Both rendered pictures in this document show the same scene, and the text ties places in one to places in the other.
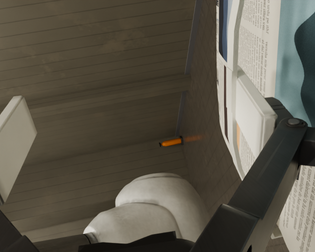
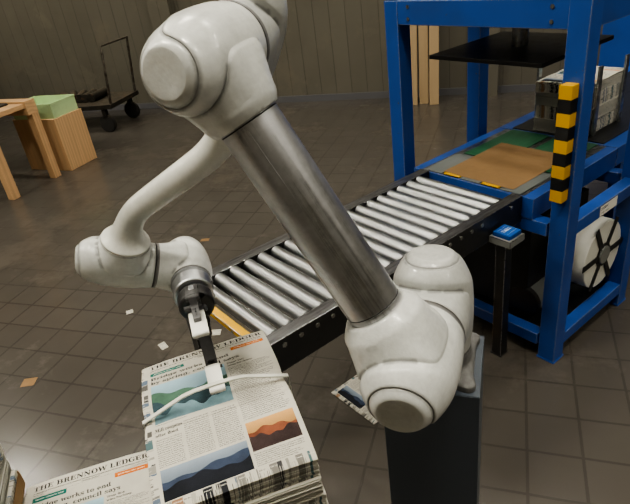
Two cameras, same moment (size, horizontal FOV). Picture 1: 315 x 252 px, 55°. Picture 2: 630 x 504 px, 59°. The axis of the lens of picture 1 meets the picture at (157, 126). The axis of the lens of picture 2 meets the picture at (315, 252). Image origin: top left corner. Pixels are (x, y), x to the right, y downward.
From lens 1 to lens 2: 122 cm
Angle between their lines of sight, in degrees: 125
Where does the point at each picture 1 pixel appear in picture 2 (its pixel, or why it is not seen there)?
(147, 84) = not seen: outside the picture
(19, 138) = (200, 327)
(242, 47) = (225, 430)
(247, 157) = (273, 401)
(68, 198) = not seen: outside the picture
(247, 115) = (212, 373)
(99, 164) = not seen: outside the picture
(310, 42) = (202, 397)
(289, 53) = (209, 402)
